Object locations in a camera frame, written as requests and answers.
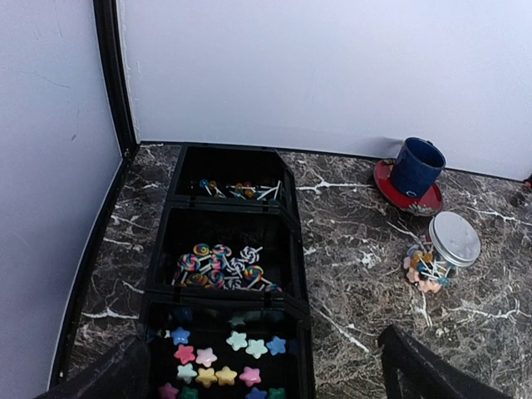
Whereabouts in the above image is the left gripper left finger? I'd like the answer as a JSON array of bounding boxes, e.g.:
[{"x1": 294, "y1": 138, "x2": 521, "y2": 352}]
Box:
[{"x1": 37, "y1": 336, "x2": 150, "y2": 399}]

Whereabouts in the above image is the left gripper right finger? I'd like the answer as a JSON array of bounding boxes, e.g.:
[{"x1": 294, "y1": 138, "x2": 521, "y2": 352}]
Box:
[{"x1": 377, "y1": 324, "x2": 507, "y2": 399}]

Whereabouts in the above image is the black three-compartment candy bin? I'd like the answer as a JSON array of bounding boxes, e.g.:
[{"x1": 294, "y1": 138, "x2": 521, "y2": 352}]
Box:
[{"x1": 140, "y1": 144, "x2": 315, "y2": 398}]

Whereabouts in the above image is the round metal lid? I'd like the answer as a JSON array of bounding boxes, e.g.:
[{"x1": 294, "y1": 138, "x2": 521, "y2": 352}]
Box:
[{"x1": 428, "y1": 211, "x2": 481, "y2": 267}]

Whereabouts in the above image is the red saucer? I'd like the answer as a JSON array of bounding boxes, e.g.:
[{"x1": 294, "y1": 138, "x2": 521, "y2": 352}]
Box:
[{"x1": 373, "y1": 160, "x2": 443, "y2": 217}]

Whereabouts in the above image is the dark blue mug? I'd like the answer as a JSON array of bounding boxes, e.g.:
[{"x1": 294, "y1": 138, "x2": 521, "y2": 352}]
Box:
[{"x1": 390, "y1": 137, "x2": 446, "y2": 198}]

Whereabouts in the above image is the left black frame post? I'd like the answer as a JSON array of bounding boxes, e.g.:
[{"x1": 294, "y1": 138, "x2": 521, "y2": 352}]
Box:
[{"x1": 92, "y1": 0, "x2": 138, "y2": 159}]

